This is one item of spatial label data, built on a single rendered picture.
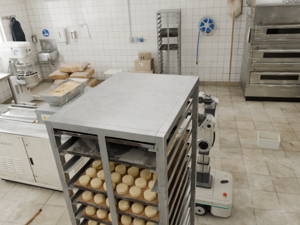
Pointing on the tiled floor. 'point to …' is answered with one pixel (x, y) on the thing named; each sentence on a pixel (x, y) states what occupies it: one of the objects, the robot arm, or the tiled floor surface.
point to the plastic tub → (268, 140)
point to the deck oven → (272, 52)
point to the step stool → (112, 72)
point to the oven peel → (235, 5)
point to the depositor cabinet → (30, 156)
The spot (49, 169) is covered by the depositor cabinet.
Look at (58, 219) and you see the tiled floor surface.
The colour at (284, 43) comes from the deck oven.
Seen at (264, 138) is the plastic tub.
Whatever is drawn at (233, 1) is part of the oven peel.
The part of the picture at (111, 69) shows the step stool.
